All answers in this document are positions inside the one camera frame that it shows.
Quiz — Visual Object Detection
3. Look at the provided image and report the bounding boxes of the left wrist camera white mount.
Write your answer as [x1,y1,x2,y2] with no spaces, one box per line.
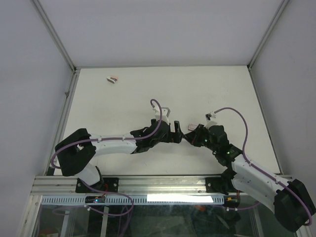
[153,107,171,125]

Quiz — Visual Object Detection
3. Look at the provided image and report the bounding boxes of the red white staple box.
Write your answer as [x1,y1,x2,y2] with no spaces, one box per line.
[188,123,197,131]

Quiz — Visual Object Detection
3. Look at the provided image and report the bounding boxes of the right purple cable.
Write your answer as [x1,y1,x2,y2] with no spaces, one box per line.
[214,107,312,227]

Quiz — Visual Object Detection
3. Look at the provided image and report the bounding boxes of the aluminium front rail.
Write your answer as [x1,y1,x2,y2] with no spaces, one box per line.
[31,175,220,196]

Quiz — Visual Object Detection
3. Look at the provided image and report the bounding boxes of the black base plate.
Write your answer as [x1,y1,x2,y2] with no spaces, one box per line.
[205,176,244,195]
[75,177,119,193]

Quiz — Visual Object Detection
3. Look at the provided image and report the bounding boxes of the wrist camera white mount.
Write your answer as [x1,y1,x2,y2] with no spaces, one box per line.
[153,107,171,125]
[204,111,217,129]

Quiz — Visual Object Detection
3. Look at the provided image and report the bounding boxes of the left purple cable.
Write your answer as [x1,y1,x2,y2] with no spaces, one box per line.
[50,99,135,218]

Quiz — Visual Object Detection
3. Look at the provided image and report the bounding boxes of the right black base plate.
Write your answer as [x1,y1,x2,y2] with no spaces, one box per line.
[205,176,244,195]

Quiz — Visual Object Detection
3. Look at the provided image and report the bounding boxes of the left aluminium frame post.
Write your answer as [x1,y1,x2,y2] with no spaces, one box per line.
[31,0,77,72]

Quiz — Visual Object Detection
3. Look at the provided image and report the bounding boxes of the purple cable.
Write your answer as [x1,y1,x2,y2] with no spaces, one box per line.
[214,107,312,227]
[50,99,135,218]

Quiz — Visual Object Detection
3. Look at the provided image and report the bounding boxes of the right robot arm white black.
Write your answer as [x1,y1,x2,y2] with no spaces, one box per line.
[184,124,316,233]

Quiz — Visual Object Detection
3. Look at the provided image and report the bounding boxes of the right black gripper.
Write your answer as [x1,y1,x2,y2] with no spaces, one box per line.
[183,124,218,153]

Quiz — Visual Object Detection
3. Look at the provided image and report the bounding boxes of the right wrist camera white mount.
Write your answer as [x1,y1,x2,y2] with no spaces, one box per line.
[204,111,217,129]

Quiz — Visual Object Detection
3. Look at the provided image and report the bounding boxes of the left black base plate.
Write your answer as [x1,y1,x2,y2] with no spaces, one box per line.
[75,177,119,193]

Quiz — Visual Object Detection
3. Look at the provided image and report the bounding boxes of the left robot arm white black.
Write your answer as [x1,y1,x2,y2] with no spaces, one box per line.
[55,119,184,192]

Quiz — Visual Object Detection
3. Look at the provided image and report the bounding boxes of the white slotted cable duct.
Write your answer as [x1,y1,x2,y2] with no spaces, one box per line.
[41,194,224,206]

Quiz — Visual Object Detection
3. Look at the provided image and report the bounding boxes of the pink white mini stapler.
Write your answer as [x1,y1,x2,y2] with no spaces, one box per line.
[107,76,118,84]

